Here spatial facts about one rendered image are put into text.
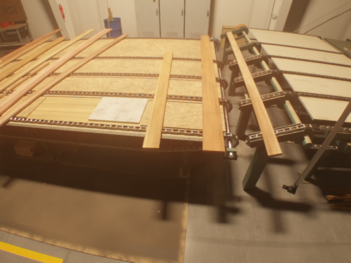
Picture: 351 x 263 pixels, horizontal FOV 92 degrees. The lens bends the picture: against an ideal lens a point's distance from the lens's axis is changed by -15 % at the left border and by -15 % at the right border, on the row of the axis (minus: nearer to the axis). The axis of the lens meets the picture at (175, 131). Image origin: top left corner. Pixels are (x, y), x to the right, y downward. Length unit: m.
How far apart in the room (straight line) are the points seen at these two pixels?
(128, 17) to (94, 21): 1.39
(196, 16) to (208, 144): 5.64
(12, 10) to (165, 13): 6.35
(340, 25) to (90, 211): 9.20
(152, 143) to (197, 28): 5.70
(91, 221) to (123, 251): 0.52
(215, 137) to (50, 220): 2.11
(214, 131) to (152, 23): 5.73
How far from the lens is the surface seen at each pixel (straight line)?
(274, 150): 1.89
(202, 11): 7.00
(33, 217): 2.90
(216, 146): 1.83
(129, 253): 2.29
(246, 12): 7.77
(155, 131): 1.95
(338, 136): 2.39
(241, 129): 3.16
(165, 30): 7.22
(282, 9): 7.30
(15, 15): 10.42
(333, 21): 8.98
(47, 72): 3.88
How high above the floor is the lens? 2.18
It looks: 42 degrees down
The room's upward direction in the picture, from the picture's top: straight up
